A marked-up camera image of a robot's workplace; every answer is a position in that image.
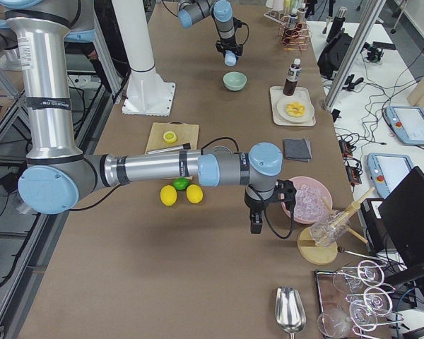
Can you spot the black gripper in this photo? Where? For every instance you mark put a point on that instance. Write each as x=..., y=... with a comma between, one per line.
x=253, y=203
x=229, y=46

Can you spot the light green bowl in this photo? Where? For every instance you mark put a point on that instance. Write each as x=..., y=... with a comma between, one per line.
x=234, y=81

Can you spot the light blue cup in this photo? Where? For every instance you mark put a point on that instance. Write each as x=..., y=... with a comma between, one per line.
x=230, y=58

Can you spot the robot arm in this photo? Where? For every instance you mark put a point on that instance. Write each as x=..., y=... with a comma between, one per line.
x=191, y=12
x=59, y=174

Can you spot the pink bowl with ice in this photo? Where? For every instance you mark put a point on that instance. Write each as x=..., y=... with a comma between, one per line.
x=313, y=200

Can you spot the steel ice scoop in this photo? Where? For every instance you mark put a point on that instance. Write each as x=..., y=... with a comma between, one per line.
x=289, y=311

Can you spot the upper whole lemon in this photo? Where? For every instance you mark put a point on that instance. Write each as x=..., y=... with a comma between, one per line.
x=194, y=194

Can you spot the whole lemon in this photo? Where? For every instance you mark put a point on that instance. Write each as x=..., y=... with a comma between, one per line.
x=194, y=194
x=168, y=195

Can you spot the wooden glass stand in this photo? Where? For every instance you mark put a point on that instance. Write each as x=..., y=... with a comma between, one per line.
x=319, y=255

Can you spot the clear glass mug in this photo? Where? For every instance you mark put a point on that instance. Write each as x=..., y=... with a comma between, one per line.
x=329, y=228

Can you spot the bottle in rack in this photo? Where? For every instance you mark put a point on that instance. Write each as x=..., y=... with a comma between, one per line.
x=292, y=20
x=300, y=18

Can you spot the dark drink bottle on tray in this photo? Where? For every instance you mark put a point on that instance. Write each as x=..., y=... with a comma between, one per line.
x=292, y=77

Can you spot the grey folded cloth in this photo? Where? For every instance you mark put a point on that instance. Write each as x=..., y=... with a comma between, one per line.
x=297, y=149

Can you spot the green lime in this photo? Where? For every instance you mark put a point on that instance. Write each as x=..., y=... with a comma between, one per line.
x=181, y=183

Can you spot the lower whole lemon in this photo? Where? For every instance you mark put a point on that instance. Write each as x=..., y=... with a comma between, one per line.
x=168, y=195

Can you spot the white round plate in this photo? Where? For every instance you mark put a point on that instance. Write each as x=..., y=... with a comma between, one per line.
x=309, y=110

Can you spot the glazed donut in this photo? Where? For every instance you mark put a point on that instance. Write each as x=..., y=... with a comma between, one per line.
x=295, y=109

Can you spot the wooden cutting board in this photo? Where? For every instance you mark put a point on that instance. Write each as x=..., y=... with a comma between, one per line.
x=186, y=133

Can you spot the cream serving tray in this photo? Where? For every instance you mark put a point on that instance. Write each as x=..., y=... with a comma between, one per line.
x=276, y=93

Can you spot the steel cylinder black cap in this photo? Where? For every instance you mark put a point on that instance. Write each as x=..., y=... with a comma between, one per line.
x=184, y=146

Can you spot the half lemon slice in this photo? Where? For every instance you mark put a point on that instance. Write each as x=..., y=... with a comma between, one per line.
x=170, y=137

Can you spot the wine glass rack tray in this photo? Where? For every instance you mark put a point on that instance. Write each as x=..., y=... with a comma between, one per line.
x=354, y=301

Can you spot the lower teach pendant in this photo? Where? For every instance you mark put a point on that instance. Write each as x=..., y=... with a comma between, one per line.
x=387, y=171

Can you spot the teach pendant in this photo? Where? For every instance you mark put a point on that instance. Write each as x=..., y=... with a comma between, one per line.
x=407, y=123
x=387, y=171

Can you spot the black monitor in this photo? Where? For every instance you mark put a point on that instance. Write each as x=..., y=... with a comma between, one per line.
x=403, y=216

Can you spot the upper teach pendant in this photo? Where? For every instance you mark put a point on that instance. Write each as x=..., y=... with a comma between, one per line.
x=407, y=123

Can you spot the copper wire bottle rack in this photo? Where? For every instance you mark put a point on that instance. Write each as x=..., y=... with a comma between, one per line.
x=290, y=39

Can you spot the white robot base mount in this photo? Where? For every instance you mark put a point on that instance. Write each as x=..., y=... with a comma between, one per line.
x=146, y=93

